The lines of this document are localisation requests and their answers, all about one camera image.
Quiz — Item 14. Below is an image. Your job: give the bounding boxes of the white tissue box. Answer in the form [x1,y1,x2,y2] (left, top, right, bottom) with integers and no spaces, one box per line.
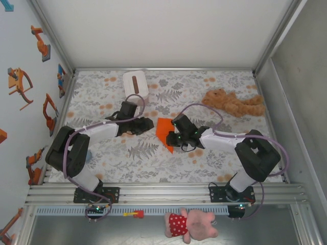
[122,70,150,108]

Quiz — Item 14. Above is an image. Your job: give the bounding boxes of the floral patterned table mat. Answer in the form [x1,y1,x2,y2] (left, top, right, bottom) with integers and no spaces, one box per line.
[48,70,286,183]

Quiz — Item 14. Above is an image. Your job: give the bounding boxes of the brown teddy bear plush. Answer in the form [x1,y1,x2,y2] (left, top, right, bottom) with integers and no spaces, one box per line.
[201,88,267,118]

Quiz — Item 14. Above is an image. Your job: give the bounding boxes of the blue and orange sticker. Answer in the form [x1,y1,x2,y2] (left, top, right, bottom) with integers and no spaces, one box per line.
[57,63,67,99]

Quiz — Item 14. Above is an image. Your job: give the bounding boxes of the red and yellow clip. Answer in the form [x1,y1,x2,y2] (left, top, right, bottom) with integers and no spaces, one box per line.
[124,209,145,219]

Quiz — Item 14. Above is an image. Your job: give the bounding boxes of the pink pig plush red dress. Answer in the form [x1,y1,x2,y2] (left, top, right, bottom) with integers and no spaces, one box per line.
[164,207,219,243]

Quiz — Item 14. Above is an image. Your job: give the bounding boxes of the orange claw gripper sticker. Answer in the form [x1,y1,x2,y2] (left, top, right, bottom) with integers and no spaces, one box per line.
[7,67,34,111]

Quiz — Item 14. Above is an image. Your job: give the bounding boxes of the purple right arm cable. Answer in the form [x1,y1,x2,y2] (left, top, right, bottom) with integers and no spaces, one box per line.
[180,103,291,222]

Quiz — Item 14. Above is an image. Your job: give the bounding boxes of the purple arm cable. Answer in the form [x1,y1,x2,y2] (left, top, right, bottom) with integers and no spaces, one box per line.
[63,93,146,223]
[180,103,291,222]

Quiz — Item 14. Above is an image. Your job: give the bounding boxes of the thin aluminium frame rail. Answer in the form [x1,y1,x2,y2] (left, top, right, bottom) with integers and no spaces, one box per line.
[73,67,256,72]

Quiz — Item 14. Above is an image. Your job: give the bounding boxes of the aluminium rail beam with grooves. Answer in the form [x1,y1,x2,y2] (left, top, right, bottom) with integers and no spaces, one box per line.
[25,181,311,205]

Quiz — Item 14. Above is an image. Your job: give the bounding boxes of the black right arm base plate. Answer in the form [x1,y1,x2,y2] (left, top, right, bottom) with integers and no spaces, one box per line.
[209,186,255,204]

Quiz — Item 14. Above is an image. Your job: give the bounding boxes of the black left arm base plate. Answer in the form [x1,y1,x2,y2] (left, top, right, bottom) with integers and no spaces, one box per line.
[73,187,121,204]

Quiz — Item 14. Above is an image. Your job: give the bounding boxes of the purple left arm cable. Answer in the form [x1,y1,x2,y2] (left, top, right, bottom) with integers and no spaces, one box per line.
[63,93,146,223]

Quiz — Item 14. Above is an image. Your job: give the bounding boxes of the aluminium frame post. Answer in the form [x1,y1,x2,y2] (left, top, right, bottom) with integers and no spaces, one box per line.
[28,0,77,77]
[251,0,309,77]

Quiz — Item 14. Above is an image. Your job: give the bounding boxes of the slotted white cable duct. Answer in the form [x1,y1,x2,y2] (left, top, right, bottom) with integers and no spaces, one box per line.
[35,206,230,215]

